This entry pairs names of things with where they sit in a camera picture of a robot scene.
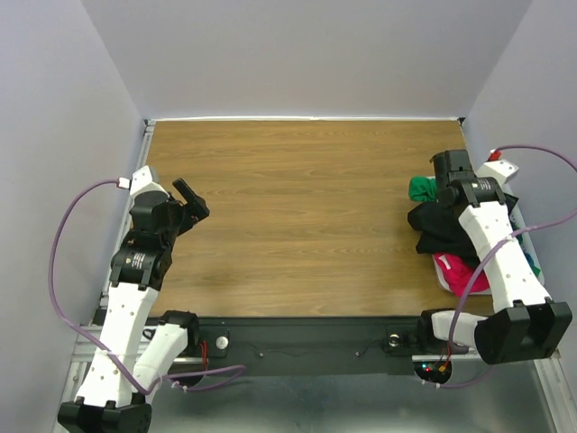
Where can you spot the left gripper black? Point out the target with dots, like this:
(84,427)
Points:
(196,203)

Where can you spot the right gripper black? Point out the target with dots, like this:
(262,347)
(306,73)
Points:
(444,196)

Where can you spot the black t shirt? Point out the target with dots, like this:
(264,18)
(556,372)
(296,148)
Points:
(440,232)

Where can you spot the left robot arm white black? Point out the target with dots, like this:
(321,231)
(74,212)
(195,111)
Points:
(117,393)

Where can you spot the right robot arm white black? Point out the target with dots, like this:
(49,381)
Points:
(526,323)

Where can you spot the green t shirt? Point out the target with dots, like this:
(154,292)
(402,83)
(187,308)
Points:
(422,189)

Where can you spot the white laundry basket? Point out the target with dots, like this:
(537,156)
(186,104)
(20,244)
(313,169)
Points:
(531,257)

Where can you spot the pink t shirt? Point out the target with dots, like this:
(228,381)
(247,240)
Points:
(457,274)

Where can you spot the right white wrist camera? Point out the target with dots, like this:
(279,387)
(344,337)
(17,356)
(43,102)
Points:
(501,170)

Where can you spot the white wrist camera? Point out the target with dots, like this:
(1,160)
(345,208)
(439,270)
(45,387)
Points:
(501,170)
(143,180)

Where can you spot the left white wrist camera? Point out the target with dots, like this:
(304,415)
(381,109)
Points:
(143,180)

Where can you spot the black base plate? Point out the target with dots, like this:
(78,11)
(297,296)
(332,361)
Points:
(313,346)

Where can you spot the aluminium frame rail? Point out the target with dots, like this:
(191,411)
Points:
(83,348)

